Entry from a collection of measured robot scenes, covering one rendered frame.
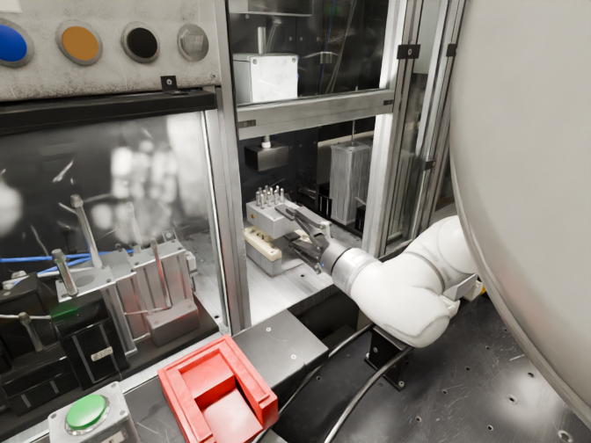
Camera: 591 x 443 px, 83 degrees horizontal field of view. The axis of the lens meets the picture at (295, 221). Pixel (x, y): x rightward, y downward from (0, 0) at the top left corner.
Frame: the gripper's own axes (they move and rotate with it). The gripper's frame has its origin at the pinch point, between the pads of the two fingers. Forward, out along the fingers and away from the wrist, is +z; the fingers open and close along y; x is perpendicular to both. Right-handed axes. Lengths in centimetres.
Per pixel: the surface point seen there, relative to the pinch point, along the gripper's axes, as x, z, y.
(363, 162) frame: -30.4, 4.1, 7.8
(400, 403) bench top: -7, -37, -33
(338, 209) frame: -24.8, 6.5, -7.3
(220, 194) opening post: 22.2, -11.9, 18.5
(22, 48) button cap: 41, -13, 39
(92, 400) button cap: 46, -23, 2
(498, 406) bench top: -24, -51, -32
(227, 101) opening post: 19.5, -11.0, 32.1
